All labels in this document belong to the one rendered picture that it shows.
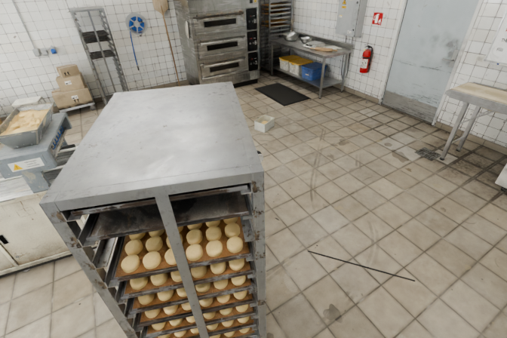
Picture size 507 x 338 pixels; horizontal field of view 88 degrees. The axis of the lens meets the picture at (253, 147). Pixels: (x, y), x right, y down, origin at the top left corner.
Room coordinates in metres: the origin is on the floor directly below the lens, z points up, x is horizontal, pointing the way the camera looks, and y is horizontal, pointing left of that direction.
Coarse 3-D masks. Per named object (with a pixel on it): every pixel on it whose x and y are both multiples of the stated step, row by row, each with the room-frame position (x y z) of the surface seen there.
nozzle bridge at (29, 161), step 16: (64, 112) 2.29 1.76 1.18; (48, 128) 1.98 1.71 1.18; (64, 128) 2.23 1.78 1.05; (48, 144) 1.72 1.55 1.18; (64, 144) 2.23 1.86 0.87; (0, 160) 1.54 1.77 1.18; (16, 160) 1.57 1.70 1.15; (32, 160) 1.60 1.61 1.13; (48, 160) 1.63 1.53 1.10; (16, 176) 1.55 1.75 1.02; (32, 176) 1.58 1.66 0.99
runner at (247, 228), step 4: (244, 220) 0.55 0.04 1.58; (248, 220) 0.55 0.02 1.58; (244, 224) 0.54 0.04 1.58; (248, 224) 0.53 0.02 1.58; (252, 224) 0.51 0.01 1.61; (244, 228) 0.52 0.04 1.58; (248, 228) 0.52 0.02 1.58; (252, 228) 0.50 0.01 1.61; (244, 232) 0.50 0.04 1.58; (248, 232) 0.50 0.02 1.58; (252, 232) 0.50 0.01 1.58; (244, 236) 0.49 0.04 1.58; (248, 236) 0.49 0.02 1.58; (252, 236) 0.49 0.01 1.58; (244, 240) 0.48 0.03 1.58; (248, 240) 0.48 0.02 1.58; (252, 240) 0.48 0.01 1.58
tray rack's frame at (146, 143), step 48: (144, 96) 0.99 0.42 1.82; (192, 96) 0.96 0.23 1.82; (96, 144) 0.63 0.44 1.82; (144, 144) 0.62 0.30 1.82; (192, 144) 0.61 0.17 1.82; (240, 144) 0.60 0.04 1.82; (48, 192) 0.44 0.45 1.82; (96, 192) 0.43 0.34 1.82; (144, 192) 0.44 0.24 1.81; (96, 288) 0.41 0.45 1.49; (192, 288) 0.45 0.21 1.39
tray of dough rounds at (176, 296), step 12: (240, 276) 0.52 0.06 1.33; (180, 288) 0.49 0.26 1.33; (204, 288) 0.48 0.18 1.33; (216, 288) 0.49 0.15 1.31; (228, 288) 0.49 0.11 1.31; (240, 288) 0.49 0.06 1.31; (252, 288) 0.49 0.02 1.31; (144, 300) 0.45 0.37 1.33; (156, 300) 0.46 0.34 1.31; (168, 300) 0.46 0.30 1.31; (180, 300) 0.46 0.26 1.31; (132, 312) 0.42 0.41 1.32
